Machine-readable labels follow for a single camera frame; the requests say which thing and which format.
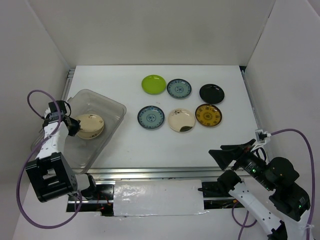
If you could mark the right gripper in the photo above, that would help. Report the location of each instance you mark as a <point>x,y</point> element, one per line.
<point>226,152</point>

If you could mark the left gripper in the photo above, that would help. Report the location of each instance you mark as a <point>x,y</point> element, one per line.
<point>76,127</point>

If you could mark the cream plate with black patch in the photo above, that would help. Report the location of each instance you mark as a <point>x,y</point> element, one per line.
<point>88,134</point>

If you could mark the cream plate with small motifs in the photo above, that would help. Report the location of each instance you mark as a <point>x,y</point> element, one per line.
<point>90,122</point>

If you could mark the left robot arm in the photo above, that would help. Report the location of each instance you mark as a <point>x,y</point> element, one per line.
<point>50,174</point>

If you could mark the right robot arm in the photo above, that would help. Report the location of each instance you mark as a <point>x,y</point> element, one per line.
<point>278,176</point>

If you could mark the clear plastic bin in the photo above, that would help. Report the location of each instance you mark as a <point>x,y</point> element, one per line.
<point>82,153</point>

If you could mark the yellow brown patterned plate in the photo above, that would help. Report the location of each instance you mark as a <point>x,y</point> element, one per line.
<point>208,115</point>

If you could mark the cream plate with flower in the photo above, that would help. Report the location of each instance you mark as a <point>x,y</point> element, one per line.
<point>181,120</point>

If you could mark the blue patterned plate near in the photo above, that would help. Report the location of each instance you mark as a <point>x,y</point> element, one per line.
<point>151,117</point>

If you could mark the blue patterned plate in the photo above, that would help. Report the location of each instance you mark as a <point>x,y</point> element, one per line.
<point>151,117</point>
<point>179,88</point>

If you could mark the blue patterned plate far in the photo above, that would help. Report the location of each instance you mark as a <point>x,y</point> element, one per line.
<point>179,88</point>

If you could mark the green plate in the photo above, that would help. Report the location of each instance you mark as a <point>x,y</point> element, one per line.
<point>153,84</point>

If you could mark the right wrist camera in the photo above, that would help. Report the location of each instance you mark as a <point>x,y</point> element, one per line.
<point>261,139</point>

